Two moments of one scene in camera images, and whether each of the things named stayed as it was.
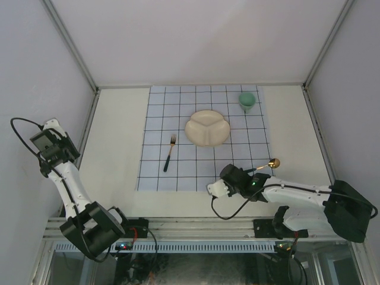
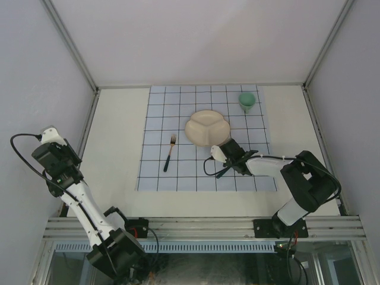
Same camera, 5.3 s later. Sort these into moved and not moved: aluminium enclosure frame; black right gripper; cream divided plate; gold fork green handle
Moved: black right gripper
Not moved: gold fork green handle; cream divided plate; aluminium enclosure frame
